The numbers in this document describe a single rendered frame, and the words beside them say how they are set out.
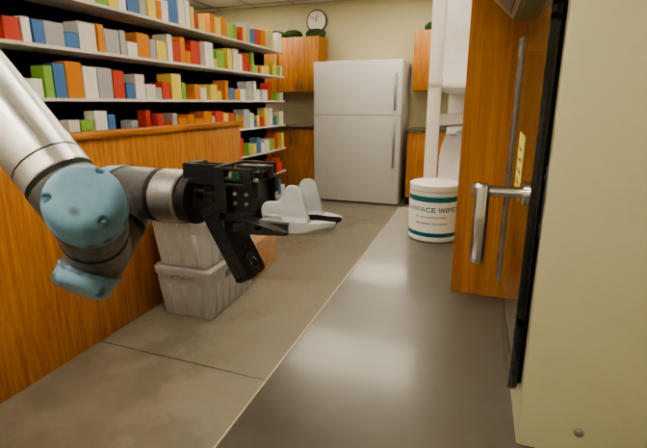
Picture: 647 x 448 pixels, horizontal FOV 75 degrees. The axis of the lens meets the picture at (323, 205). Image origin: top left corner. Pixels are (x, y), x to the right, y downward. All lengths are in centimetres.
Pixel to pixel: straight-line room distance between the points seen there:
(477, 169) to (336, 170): 488
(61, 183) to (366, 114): 510
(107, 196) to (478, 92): 60
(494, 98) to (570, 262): 41
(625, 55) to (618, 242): 16
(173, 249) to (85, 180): 225
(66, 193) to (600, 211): 49
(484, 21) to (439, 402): 58
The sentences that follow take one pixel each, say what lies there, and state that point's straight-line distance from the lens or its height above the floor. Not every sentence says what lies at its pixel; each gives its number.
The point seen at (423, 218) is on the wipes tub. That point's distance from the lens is 112.
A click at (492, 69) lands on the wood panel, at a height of 134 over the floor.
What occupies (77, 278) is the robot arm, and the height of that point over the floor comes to 108.
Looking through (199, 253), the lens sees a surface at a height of 43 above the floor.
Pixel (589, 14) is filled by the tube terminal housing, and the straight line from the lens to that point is 44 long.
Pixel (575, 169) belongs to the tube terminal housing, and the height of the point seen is 123.
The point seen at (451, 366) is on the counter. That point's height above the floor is 94.
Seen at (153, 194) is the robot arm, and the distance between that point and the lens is 60.
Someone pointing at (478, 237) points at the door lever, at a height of 115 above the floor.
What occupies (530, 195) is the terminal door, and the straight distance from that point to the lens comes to 44.
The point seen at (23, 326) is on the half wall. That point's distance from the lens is 244.
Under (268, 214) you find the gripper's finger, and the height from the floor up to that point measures 116.
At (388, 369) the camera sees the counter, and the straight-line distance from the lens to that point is 62.
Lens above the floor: 129
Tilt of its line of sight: 14 degrees down
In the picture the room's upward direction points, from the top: straight up
